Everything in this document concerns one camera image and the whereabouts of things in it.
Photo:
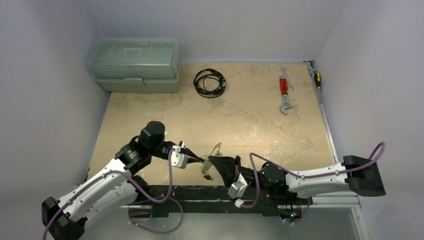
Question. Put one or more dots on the large metal keyring with keys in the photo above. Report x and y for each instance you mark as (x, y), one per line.
(207, 161)

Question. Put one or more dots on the yellow black screwdriver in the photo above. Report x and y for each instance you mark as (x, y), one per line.
(317, 81)

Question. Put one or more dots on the aluminium side rail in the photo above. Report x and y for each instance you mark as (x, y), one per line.
(338, 199)

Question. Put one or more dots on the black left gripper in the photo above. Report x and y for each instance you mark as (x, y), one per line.
(194, 158)

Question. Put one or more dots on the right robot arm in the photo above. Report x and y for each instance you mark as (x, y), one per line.
(354, 174)

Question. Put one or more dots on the silver open-end wrench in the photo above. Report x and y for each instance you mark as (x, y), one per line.
(284, 73)

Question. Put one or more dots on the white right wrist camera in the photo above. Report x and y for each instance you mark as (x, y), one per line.
(237, 190)

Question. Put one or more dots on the red handled adjustable wrench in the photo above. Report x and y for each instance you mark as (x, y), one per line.
(285, 85)

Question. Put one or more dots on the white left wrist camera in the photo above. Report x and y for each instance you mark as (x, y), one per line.
(176, 156)

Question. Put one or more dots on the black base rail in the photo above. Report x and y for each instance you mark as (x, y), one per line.
(206, 199)

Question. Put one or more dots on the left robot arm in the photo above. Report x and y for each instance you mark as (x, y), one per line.
(116, 184)

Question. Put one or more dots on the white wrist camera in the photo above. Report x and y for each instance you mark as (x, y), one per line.
(237, 190)
(176, 156)

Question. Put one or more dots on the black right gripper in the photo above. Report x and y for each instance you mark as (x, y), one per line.
(236, 168)

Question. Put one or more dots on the green plastic toolbox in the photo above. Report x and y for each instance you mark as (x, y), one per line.
(136, 65)

